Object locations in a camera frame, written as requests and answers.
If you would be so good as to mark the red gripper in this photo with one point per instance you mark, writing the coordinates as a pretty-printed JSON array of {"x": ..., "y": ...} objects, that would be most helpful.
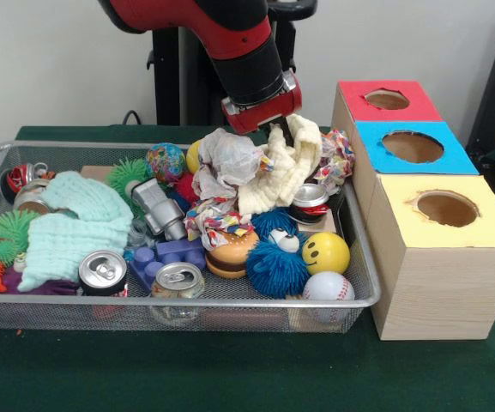
[{"x": 264, "y": 111}]

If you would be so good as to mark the cream knitted cloth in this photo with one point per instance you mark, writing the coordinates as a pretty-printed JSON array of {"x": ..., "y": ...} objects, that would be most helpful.
[{"x": 273, "y": 184}]

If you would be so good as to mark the colourful confetti print paper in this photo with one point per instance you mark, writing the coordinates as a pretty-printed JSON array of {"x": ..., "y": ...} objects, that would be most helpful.
[
  {"x": 217, "y": 223},
  {"x": 337, "y": 163},
  {"x": 225, "y": 159}
]

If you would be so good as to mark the mint green knitted cloth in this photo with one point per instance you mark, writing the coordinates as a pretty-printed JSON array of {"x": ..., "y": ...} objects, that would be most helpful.
[
  {"x": 88, "y": 193},
  {"x": 58, "y": 249}
]

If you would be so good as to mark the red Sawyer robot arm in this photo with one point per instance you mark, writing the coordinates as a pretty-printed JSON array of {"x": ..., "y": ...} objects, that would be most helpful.
[{"x": 238, "y": 38}]

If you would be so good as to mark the shallow clear mesh bin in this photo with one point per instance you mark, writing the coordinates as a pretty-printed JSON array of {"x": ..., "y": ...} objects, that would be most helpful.
[{"x": 315, "y": 317}]

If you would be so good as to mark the wooden box with three holes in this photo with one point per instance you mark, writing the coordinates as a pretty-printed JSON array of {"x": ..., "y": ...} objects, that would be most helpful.
[{"x": 444, "y": 292}]

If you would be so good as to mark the yellow smiley ball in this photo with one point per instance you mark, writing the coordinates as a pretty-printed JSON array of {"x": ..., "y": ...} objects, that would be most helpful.
[{"x": 326, "y": 253}]

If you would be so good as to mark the blue spiky toy with eyes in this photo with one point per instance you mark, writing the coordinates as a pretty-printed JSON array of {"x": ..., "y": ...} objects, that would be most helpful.
[{"x": 273, "y": 274}]

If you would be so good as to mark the white baseball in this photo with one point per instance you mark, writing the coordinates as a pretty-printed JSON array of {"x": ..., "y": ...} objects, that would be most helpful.
[{"x": 328, "y": 286}]

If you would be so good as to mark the silver topped pale can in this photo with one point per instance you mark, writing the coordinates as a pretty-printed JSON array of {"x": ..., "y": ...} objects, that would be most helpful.
[{"x": 177, "y": 279}]

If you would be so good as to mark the silver topped dark can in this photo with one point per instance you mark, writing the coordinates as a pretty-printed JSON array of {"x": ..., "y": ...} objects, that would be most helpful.
[{"x": 101, "y": 270}]

